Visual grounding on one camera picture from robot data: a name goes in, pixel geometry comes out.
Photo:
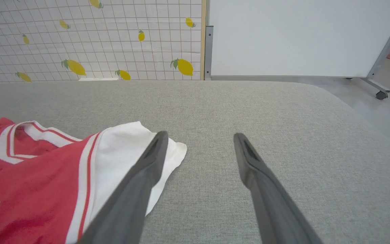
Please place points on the lemon print partition screen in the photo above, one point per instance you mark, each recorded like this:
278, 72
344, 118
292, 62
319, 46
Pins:
107, 40

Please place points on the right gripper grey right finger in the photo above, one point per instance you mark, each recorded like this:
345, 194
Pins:
269, 203

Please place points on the white rectangular box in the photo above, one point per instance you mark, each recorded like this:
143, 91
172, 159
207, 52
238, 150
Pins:
98, 79

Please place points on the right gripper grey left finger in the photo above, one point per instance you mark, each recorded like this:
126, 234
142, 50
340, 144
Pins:
130, 200

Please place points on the red and white sports jersey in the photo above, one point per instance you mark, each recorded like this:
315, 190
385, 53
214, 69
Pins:
39, 183

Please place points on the white partition board grey frame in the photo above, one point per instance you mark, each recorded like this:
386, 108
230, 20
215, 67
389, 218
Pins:
300, 34

